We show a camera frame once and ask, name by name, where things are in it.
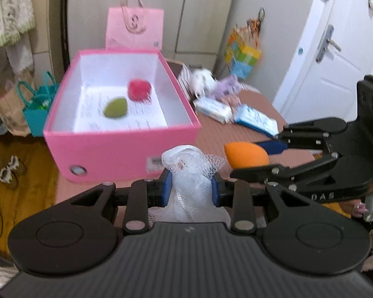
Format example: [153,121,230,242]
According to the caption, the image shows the person right hand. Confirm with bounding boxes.
[339,199,369,218]

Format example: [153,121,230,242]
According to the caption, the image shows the white mesh bath pouf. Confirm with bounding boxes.
[148,145,230,225]

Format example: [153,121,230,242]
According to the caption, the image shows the green makeup sponge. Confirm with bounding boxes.
[103,97,128,118]

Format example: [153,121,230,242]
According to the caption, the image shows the white tissue pack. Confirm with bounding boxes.
[193,98,233,124]

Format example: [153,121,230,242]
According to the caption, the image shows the purple plush toy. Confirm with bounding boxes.
[209,74,242,101]

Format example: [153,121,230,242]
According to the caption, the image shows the grey wooden wardrobe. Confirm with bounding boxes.
[64,0,232,70]

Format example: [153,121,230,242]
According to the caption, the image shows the orange makeup sponge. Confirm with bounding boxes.
[224,141,270,170]

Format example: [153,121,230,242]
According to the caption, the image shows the pink storage box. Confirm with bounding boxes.
[44,49,201,183]

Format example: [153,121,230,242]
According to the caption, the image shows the pink fluffy pompom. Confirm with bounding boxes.
[127,79,151,102]

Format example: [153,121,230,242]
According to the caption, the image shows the silver door handle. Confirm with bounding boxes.
[315,24,342,63]

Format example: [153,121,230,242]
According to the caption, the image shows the colourful paper gift bag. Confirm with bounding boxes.
[224,19,261,79]

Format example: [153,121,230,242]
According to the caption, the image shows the brown paper bag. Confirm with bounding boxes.
[0,79,31,137]

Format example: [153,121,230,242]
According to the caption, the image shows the blue wet wipes pack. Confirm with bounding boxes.
[234,104,279,137]

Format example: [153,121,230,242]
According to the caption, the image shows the teal handbag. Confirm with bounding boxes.
[17,71,59,137]

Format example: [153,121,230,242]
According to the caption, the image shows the pink tote bag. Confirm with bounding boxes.
[106,0,164,50]

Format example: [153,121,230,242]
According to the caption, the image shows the white door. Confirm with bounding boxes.
[274,0,373,123]

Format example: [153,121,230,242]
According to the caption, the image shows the white brown plush cat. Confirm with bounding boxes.
[188,69,217,98]

